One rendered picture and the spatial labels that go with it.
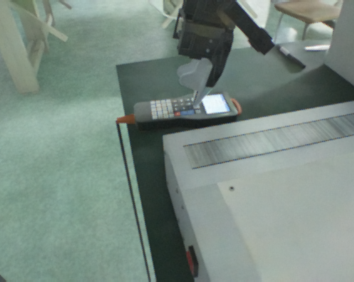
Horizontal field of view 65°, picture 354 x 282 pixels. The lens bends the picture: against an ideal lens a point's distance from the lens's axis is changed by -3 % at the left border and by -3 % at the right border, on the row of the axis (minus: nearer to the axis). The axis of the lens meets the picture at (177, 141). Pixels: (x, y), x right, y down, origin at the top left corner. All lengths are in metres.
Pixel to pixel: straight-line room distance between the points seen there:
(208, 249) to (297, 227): 0.09
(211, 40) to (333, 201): 0.29
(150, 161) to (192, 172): 0.17
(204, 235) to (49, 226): 1.19
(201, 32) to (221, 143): 0.18
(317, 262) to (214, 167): 0.14
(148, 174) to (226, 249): 0.23
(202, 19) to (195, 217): 0.30
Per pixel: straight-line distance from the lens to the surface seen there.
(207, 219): 0.28
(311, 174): 0.35
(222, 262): 0.26
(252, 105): 0.62
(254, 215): 0.29
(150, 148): 0.51
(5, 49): 2.25
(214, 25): 0.47
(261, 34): 0.50
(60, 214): 1.44
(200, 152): 0.34
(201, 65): 0.50
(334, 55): 0.81
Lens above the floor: 1.09
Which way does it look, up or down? 42 degrees down
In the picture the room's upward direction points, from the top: 2 degrees counter-clockwise
